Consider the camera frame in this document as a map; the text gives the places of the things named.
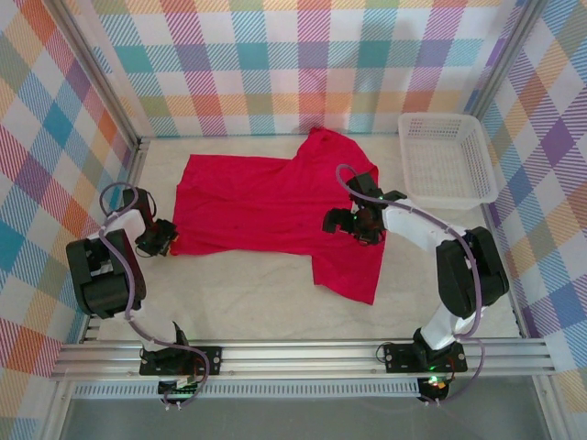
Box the red t-shirt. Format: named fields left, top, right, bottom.
left=170, top=126, right=387, bottom=306

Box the white plastic basket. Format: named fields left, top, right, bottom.
left=397, top=112, right=501, bottom=212

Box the wide aluminium mounting beam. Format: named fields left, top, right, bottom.
left=49, top=338, right=559, bottom=381

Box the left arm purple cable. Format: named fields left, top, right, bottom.
left=98, top=181, right=215, bottom=409

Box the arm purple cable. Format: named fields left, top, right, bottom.
left=98, top=181, right=215, bottom=409
left=336, top=163, right=487, bottom=407

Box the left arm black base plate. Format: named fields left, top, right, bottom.
left=138, top=346, right=224, bottom=378

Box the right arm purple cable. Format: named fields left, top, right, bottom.
left=336, top=163, right=487, bottom=407

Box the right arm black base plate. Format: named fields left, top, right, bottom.
left=382, top=342, right=469, bottom=373

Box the slotted grey cable duct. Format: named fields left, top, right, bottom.
left=72, top=382, right=423, bottom=400

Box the aluminium frame post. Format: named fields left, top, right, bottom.
left=467, top=0, right=551, bottom=121
left=45, top=0, right=143, bottom=144

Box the aluminium frame leg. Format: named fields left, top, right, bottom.
left=40, top=379, right=77, bottom=440
left=531, top=375, right=565, bottom=440

